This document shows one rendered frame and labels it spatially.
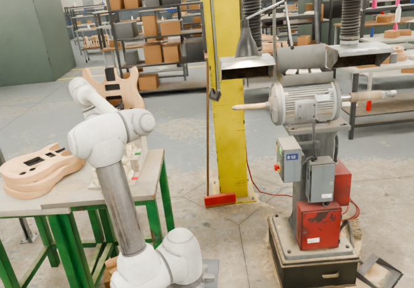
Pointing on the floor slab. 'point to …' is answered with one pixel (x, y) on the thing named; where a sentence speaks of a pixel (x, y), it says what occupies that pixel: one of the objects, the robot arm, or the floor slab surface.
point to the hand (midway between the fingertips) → (114, 103)
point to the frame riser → (313, 270)
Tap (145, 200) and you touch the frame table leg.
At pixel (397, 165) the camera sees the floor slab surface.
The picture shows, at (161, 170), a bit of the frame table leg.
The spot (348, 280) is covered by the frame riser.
